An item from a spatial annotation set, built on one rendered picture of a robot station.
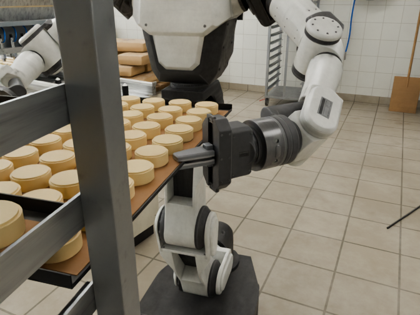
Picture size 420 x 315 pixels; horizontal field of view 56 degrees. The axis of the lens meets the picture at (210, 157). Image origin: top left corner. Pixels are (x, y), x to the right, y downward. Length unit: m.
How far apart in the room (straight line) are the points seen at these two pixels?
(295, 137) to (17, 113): 0.48
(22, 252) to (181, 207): 0.96
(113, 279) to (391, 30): 5.24
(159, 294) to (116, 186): 1.41
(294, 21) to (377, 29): 4.52
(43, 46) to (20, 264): 0.99
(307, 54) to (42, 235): 0.71
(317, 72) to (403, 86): 4.47
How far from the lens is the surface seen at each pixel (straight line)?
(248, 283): 1.77
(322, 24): 0.90
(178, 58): 1.10
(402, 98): 5.29
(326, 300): 2.01
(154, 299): 1.70
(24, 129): 0.28
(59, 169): 0.59
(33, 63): 1.20
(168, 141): 0.62
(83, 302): 0.38
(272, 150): 0.64
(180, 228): 1.26
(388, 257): 2.39
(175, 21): 1.08
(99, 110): 0.29
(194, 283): 1.53
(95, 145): 0.31
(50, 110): 0.30
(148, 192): 0.51
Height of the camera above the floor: 1.31
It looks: 22 degrees down
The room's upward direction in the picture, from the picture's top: straight up
